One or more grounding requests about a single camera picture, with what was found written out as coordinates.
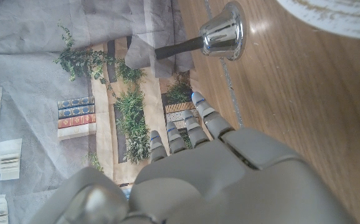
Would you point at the printed backdrop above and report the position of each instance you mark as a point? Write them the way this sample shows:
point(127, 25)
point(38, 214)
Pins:
point(43, 62)

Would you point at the white plate gold rim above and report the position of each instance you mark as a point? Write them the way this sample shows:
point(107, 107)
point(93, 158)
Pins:
point(339, 15)

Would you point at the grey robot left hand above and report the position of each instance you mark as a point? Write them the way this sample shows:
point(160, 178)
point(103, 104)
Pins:
point(217, 183)

